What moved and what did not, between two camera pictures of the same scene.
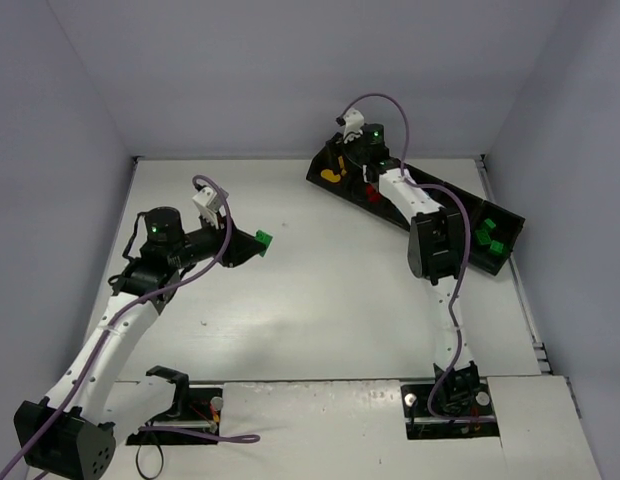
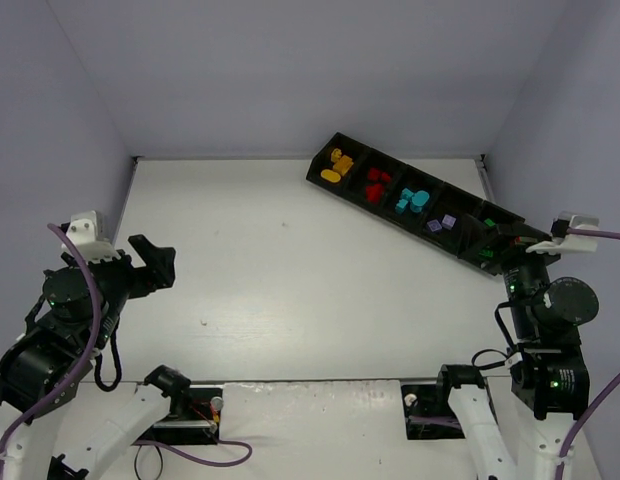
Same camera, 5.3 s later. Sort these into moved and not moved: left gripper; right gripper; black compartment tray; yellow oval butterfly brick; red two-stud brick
Moved: left gripper; right gripper
Not moved: red two-stud brick; yellow oval butterfly brick; black compartment tray
